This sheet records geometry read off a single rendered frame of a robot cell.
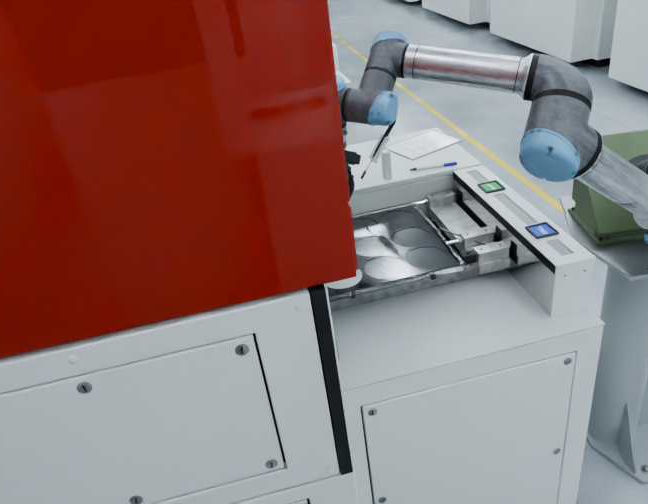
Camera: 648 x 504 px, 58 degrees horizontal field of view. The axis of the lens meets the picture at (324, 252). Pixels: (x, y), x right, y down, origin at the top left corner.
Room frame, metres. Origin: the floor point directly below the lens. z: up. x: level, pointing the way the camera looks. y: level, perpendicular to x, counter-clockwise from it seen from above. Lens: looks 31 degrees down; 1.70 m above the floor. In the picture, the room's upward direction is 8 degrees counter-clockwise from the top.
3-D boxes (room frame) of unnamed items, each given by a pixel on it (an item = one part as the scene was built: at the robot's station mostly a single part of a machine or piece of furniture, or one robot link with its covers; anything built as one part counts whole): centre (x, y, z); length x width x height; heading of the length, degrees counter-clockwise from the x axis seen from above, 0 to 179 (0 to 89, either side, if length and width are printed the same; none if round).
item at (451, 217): (1.37, -0.39, 0.87); 0.36 x 0.08 x 0.03; 8
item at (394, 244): (1.32, -0.13, 0.90); 0.34 x 0.34 x 0.01; 8
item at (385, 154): (1.57, -0.20, 1.03); 0.06 x 0.04 x 0.13; 98
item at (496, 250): (1.22, -0.41, 0.89); 0.08 x 0.03 x 0.03; 98
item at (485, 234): (1.29, -0.40, 0.89); 0.08 x 0.03 x 0.03; 98
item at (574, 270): (1.30, -0.49, 0.89); 0.55 x 0.09 x 0.14; 8
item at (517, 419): (1.41, -0.22, 0.41); 0.97 x 0.64 x 0.82; 8
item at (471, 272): (1.21, -0.20, 0.84); 0.50 x 0.02 x 0.03; 98
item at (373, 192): (1.71, -0.17, 0.89); 0.62 x 0.35 x 0.14; 98
